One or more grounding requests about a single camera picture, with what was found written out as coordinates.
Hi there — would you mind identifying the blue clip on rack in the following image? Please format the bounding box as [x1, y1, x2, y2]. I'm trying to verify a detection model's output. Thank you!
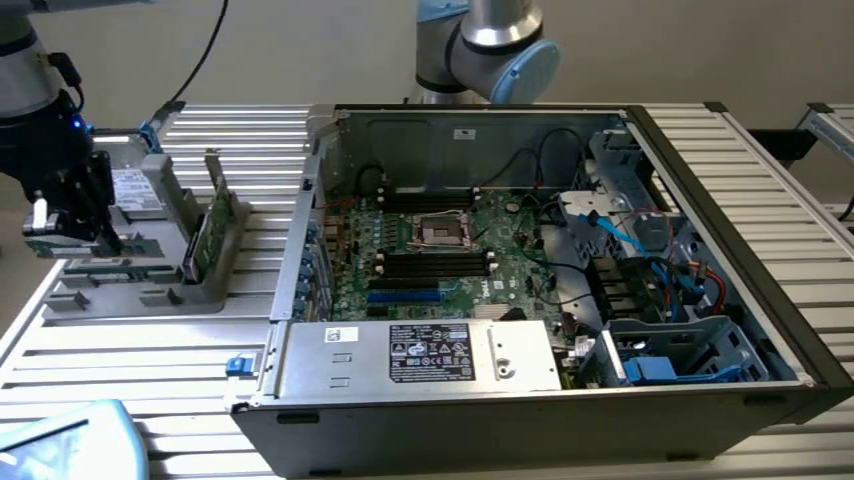
[137, 119, 163, 154]

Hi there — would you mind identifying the light blue robot joint cap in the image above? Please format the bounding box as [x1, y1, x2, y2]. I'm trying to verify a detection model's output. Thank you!
[0, 398, 149, 480]

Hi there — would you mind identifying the green RAM stick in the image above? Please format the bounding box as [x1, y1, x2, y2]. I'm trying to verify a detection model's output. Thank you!
[24, 237, 165, 261]

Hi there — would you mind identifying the black cable to rack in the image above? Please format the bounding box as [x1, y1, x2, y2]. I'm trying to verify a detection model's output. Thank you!
[153, 0, 231, 121]

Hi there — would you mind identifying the red wire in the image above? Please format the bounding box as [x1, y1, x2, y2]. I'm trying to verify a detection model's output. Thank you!
[690, 257, 730, 303]

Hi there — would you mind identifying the open grey PC case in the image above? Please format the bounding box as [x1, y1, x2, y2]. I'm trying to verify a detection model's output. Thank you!
[224, 101, 854, 480]

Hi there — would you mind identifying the green graphics card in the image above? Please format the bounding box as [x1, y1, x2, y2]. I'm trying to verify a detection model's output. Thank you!
[180, 153, 243, 287]

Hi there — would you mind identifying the short black wire loop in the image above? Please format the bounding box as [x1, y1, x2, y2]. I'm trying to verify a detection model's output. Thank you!
[355, 164, 390, 195]

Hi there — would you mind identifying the long black wire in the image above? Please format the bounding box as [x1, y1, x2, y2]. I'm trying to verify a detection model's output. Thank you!
[482, 127, 590, 193]

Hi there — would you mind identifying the grey parts rack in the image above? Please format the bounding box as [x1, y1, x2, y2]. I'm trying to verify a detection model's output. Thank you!
[39, 130, 276, 322]

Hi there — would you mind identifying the metal disk bay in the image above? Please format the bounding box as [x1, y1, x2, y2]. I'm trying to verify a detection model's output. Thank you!
[556, 128, 676, 257]

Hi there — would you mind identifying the blue case latch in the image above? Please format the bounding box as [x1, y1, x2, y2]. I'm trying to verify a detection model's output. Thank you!
[224, 353, 259, 377]

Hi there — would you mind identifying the metal drive cage blue trim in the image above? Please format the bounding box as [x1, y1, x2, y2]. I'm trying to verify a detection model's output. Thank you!
[596, 313, 777, 389]

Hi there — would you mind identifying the CPU socket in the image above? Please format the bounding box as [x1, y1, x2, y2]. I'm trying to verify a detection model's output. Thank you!
[398, 211, 474, 250]

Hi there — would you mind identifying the hard disk with white label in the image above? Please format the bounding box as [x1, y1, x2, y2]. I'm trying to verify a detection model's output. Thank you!
[108, 168, 165, 213]

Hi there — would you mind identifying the grey power supply unit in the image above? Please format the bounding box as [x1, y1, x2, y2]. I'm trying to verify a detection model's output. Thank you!
[273, 319, 563, 395]

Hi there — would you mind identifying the black RAM slot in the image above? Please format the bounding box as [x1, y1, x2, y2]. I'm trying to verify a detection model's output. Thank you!
[375, 258, 498, 267]
[378, 198, 483, 206]
[374, 264, 499, 273]
[379, 193, 483, 201]
[376, 252, 496, 261]
[376, 203, 484, 212]
[372, 270, 500, 280]
[379, 187, 482, 196]

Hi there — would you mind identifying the neighbouring metal slat table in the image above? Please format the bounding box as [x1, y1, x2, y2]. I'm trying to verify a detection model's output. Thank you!
[797, 102, 854, 167]

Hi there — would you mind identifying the blue expansion slot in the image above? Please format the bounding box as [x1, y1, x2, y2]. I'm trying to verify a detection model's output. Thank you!
[366, 290, 447, 305]

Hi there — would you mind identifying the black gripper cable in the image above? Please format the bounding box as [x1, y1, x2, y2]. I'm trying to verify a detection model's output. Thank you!
[47, 51, 87, 112]

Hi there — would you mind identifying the light blue SATA wire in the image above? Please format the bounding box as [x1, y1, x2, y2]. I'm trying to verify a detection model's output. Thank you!
[578, 211, 654, 260]

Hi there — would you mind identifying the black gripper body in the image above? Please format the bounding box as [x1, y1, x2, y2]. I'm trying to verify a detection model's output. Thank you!
[0, 90, 96, 202]

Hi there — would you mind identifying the green motherboard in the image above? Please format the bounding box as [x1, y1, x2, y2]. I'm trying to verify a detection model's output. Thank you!
[318, 188, 583, 346]

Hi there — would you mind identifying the long black expansion slot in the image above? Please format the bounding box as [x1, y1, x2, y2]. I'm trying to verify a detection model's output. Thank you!
[368, 277, 443, 292]

